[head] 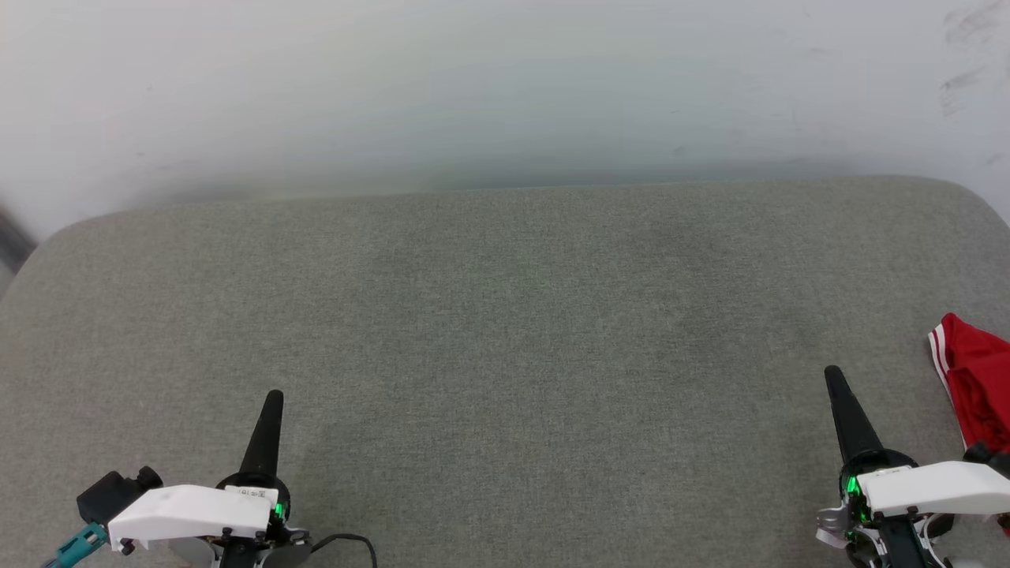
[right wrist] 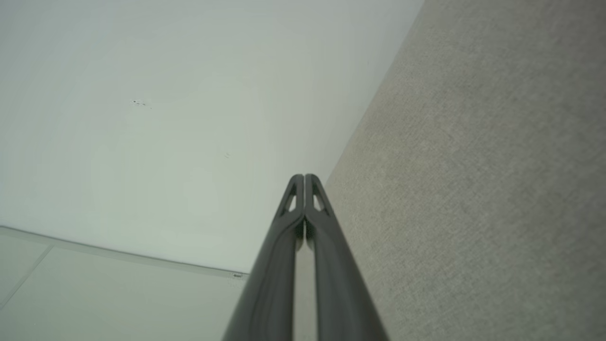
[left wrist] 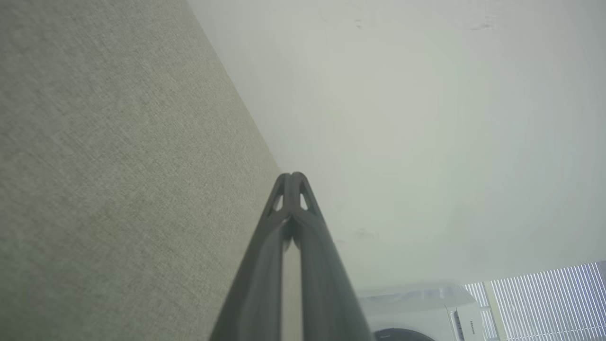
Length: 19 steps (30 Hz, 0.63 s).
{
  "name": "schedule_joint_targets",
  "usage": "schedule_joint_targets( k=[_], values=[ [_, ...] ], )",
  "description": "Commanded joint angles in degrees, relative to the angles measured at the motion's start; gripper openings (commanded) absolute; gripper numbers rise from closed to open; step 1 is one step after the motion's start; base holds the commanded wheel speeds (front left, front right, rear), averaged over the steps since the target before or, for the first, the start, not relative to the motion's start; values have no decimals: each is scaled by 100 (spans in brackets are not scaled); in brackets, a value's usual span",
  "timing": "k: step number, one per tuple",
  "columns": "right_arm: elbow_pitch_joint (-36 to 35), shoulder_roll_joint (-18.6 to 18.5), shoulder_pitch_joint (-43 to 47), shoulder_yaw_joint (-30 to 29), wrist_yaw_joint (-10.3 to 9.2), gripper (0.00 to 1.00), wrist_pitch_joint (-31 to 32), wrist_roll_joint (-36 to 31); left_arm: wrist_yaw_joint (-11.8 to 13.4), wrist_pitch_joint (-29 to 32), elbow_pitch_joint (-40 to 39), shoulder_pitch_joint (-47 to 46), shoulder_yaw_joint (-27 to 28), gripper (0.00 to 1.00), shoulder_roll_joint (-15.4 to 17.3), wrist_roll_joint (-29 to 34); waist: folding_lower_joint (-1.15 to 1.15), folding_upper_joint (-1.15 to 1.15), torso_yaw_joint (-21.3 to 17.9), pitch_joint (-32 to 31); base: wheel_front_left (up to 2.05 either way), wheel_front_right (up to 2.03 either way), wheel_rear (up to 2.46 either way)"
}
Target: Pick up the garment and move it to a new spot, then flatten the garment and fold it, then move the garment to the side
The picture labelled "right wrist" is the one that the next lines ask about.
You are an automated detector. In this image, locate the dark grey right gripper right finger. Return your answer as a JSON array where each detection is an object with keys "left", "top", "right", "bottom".
[{"left": 305, "top": 174, "right": 390, "bottom": 341}]

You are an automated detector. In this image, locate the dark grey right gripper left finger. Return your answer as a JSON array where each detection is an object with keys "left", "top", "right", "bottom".
[{"left": 223, "top": 174, "right": 304, "bottom": 341}]

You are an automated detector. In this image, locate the grey fabric sofa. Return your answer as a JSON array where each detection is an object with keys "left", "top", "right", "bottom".
[{"left": 324, "top": 0, "right": 606, "bottom": 341}]

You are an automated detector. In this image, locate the white wall baseboard strip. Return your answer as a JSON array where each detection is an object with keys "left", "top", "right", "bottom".
[{"left": 0, "top": 225, "right": 248, "bottom": 280}]

